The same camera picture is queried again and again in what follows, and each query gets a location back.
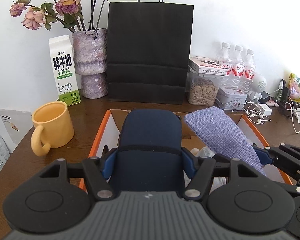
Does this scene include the white round robot toy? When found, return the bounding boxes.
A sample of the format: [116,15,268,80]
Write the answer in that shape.
[248,73,267,101]

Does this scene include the white charger adapter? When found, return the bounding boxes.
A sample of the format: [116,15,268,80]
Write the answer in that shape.
[260,104,273,116]

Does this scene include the white tin box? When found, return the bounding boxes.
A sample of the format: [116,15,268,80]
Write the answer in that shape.
[216,87,247,111]

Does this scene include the white wired earphones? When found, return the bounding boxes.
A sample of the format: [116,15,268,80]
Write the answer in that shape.
[243,101,271,125]

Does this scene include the yellow ceramic mug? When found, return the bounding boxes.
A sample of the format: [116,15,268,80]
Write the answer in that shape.
[31,101,74,157]

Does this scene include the black paper shopping bag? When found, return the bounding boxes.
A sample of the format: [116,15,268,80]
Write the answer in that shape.
[107,0,193,105]

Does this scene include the water bottle left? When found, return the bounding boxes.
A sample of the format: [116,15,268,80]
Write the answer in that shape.
[216,42,232,87]

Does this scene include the white packet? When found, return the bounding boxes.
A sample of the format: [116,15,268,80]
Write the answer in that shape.
[184,146,226,193]

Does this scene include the clear seed container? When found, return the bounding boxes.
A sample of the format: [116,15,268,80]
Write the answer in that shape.
[187,69,222,106]

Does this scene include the water bottle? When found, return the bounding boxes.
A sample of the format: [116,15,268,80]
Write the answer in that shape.
[216,42,232,87]
[242,49,256,94]
[229,46,244,88]

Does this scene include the white milk carton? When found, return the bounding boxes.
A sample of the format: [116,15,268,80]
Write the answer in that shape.
[49,35,81,106]

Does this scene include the purple textured vase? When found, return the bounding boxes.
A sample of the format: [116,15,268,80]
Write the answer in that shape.
[72,28,108,99]

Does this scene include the navy blue zip pouch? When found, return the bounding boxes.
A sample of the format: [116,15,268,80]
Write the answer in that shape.
[109,109,185,193]

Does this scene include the colourful snack packet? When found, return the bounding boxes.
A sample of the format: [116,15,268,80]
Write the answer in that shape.
[288,73,300,102]

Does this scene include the water bottle right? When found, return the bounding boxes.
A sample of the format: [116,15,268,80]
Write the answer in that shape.
[242,49,256,94]

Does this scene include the red cardboard box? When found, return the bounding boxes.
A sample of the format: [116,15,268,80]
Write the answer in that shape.
[78,109,294,193]

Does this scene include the water bottle middle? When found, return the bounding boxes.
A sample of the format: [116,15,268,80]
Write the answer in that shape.
[229,46,244,88]

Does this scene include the dried pink roses bouquet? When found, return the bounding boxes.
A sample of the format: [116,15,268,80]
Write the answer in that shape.
[9,0,108,33]

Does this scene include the purple fabric pouch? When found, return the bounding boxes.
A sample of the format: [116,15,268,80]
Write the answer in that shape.
[184,106,265,174]

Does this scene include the flat box on container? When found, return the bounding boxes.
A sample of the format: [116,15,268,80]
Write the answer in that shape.
[189,56,229,76]

